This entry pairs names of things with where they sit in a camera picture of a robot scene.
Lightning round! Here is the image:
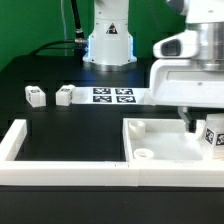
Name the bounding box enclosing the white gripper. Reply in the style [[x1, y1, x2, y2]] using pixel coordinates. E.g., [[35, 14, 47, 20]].
[[150, 30, 224, 132]]

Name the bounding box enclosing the white square table top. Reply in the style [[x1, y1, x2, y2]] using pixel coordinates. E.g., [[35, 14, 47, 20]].
[[121, 117, 224, 164]]

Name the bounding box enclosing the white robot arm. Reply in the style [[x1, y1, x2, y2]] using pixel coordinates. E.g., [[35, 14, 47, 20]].
[[83, 0, 224, 116]]

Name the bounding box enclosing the white U-shaped fence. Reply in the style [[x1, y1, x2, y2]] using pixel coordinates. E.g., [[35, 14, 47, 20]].
[[0, 119, 224, 187]]

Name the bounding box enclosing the white marker base plate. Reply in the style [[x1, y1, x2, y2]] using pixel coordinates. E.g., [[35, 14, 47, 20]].
[[72, 87, 149, 105]]

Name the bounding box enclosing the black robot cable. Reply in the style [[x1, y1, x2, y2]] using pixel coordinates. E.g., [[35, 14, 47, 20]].
[[29, 0, 89, 57]]

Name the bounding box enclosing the thin grey cable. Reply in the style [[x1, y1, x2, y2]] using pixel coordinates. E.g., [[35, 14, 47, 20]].
[[60, 0, 69, 57]]

